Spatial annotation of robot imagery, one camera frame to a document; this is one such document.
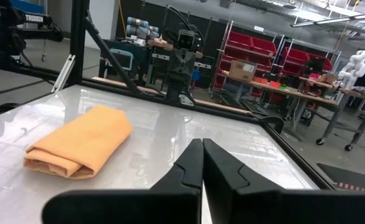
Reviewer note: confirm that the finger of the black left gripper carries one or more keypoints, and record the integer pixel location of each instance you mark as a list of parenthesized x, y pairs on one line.
[(185, 66), (179, 66)]

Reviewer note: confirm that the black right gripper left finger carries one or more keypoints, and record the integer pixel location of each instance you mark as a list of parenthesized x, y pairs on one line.
[(139, 205)]

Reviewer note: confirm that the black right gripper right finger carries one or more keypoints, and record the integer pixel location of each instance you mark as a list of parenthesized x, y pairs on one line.
[(279, 207)]

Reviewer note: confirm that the orange waffle towel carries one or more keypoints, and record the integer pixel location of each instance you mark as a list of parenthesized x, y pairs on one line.
[(83, 143)]

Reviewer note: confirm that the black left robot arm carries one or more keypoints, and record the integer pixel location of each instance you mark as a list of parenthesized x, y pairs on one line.
[(179, 90)]

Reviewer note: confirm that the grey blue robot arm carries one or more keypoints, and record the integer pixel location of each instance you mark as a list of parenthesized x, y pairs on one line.
[(140, 28)]

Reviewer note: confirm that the black background robot arm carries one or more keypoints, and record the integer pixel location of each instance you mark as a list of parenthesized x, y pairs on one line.
[(8, 25)]

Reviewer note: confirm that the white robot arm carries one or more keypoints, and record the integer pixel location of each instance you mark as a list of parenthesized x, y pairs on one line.
[(355, 67)]

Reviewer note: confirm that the dark blue cabinet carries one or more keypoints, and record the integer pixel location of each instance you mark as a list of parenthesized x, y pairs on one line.
[(139, 56)]

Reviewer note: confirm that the light blue framed tablet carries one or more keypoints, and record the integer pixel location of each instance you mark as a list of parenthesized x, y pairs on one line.
[(123, 59)]

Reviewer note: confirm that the brown cardboard box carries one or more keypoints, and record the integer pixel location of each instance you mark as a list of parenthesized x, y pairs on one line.
[(242, 71)]

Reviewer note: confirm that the wide red bin rack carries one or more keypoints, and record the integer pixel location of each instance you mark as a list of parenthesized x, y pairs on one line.
[(248, 43)]

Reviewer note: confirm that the wooden workbench with clutter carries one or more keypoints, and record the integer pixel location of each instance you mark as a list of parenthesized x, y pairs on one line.
[(276, 88)]

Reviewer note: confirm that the narrow red bin rack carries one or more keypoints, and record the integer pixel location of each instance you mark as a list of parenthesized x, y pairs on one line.
[(297, 59)]

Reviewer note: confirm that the wheeled grey-legged workbench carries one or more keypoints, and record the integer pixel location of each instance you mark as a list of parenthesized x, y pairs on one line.
[(361, 96)]

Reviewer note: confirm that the ceiling light bar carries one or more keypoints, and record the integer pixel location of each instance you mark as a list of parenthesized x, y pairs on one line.
[(335, 19)]

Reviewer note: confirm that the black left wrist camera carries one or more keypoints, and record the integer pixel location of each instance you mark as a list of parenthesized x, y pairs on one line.
[(187, 40)]

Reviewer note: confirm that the black metal table frame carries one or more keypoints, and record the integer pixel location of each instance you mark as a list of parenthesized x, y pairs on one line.
[(79, 31)]

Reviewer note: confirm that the silver angle bracket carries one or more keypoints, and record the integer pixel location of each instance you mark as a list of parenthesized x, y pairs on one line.
[(63, 73)]

